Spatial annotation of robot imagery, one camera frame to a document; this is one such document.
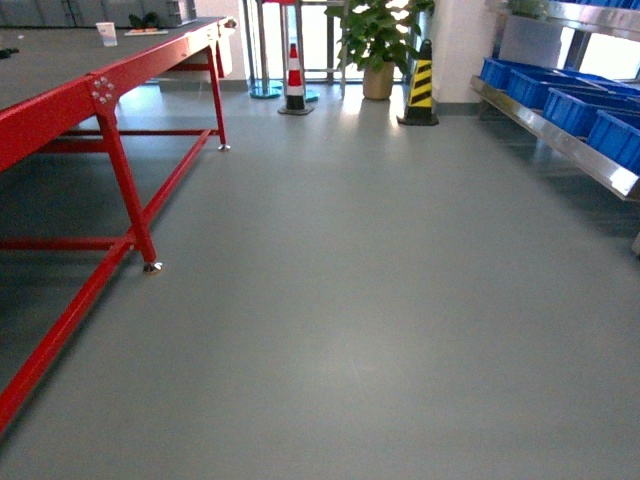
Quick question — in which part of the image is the red white traffic cone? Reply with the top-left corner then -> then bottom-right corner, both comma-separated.
278,43 -> 314,116

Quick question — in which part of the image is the black yellow striped cone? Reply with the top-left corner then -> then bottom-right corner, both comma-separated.
397,39 -> 439,126

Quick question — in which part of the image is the potted green plant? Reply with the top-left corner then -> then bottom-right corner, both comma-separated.
325,0 -> 436,101

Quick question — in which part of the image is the blue plastic bin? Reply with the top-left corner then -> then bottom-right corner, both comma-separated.
479,58 -> 539,90
506,69 -> 604,110
542,88 -> 639,137
586,110 -> 639,175

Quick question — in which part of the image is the white paper cup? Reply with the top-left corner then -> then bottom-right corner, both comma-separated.
95,22 -> 118,47

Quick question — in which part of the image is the red metal table frame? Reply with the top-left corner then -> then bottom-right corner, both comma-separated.
1,16 -> 236,431

